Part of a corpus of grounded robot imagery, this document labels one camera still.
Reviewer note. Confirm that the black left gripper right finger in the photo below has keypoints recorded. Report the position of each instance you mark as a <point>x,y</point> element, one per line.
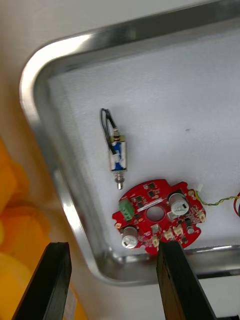
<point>180,285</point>

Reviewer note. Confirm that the metal solenoid with blue label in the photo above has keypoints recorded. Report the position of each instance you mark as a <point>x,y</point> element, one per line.
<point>118,152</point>

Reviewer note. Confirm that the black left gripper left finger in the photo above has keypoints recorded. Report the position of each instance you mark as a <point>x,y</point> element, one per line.
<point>47,285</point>

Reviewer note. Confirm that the white sheet liner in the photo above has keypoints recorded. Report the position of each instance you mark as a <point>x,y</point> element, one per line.
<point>162,112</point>

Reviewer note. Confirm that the yellow-orange plastic bin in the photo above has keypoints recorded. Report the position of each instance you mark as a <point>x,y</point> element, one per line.
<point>17,225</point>

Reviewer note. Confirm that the steel tray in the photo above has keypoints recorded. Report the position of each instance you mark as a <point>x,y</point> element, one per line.
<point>62,190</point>

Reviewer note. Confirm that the round red circuit board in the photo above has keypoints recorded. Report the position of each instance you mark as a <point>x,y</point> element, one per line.
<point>160,215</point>

